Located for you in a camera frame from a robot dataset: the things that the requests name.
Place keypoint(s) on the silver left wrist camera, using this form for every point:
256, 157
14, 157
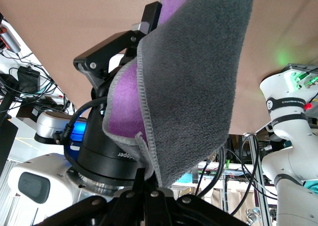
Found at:
49, 124

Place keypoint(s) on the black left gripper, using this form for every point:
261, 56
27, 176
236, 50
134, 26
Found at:
102, 151

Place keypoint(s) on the black power adapter box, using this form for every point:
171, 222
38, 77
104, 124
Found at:
28, 79

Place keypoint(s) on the grey and purple towel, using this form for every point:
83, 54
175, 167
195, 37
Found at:
188, 82

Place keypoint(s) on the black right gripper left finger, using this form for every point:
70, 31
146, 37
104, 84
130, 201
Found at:
111, 211

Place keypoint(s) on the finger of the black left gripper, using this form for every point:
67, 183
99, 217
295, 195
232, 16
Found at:
104, 54

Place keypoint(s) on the red and grey cylinder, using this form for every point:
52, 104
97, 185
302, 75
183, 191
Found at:
8, 41

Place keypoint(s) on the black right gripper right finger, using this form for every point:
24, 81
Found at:
188, 211

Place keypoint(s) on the aluminium frame post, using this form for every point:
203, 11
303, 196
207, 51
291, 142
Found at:
258, 176

